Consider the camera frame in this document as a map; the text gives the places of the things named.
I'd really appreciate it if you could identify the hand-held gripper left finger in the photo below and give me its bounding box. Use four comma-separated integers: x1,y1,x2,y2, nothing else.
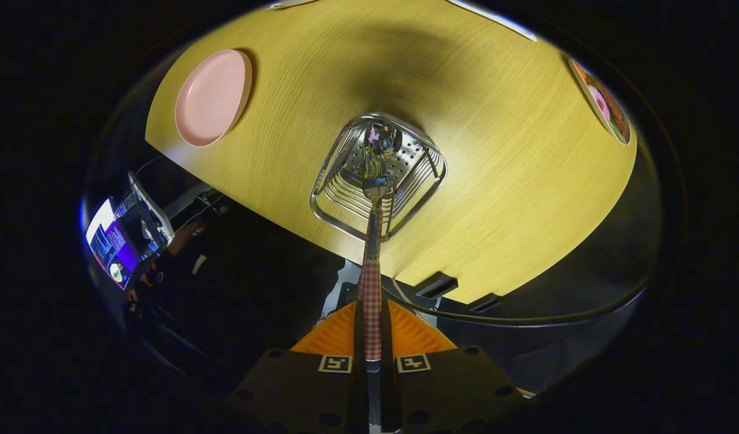
219,300,366,434

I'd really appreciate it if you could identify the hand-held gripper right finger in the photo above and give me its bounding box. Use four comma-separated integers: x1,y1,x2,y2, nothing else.
382,300,530,434

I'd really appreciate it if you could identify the red checked handle fork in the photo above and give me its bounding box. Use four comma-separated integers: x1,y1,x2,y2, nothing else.
359,145,391,362

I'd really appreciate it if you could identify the red checked handle spoon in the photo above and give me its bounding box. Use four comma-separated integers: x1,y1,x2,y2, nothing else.
357,122,404,302

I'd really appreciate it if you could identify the open laptop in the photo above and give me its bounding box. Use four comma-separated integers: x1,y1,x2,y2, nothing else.
83,171,176,291

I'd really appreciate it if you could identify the pink oval plate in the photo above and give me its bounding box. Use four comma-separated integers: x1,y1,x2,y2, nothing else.
175,49,253,148

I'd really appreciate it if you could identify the plate of toy food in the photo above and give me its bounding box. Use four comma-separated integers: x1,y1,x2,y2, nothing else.
567,56,632,146

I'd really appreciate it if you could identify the white square coaster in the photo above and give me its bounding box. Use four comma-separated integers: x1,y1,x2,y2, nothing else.
447,0,538,42

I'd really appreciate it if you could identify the black table bracket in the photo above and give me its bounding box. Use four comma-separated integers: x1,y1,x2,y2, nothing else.
415,272,459,300
468,293,504,313

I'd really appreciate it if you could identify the black cable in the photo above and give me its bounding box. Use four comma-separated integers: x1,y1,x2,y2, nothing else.
379,274,653,328

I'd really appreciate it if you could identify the metal wire basket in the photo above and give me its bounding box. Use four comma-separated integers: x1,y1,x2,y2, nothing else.
310,112,448,242

